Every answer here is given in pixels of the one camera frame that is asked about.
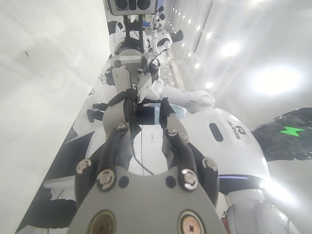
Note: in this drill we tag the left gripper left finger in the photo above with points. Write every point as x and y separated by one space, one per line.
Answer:
112 118

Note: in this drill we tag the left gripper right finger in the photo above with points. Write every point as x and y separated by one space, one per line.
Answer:
178 132

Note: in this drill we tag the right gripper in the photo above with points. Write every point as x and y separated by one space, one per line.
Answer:
129 59

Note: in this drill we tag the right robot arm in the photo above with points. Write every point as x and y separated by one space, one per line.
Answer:
195 98

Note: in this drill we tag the robot body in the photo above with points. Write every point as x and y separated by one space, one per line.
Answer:
219 152

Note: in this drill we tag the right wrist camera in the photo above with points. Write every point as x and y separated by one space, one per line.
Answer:
131 2

